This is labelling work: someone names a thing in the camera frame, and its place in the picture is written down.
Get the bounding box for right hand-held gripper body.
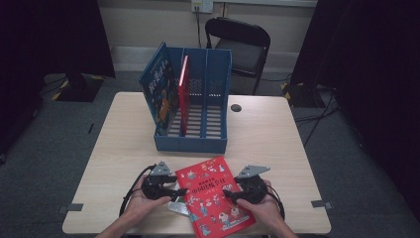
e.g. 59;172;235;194
236;165;271;204

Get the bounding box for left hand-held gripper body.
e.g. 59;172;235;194
142;161;173;200

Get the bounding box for red picture book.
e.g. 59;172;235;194
174;156;257;238
177;55;191;137

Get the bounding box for blue plastic file rack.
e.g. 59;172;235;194
153;46;233;155

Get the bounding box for blue monster picture book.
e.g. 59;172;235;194
138;42;182;137

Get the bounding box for person's left hand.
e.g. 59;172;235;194
123;175;172;226

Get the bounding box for person's right hand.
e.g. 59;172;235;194
236;179;283;231

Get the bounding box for grey tape strip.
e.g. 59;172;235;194
311;199;333;211
57;202;84;214

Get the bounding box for black stand base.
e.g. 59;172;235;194
285;82;328;108
52;72;105;103

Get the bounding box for black folding chair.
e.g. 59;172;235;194
204;17;271;96

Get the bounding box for black curtain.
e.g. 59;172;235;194
0;0;117;157
290;0;420;212

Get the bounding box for left hand-held gripper cable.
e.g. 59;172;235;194
118;164;157;217

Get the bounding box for hand-held gripper cable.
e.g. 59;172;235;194
263;182;286;221
118;164;157;217

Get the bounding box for right hand-held gripper cable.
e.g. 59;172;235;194
263;182;286;221

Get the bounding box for black floor cables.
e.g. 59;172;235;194
293;88;341;148

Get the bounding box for black wall socket cable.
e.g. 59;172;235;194
195;8;203;49

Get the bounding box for white wall socket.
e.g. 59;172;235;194
191;0;215;14

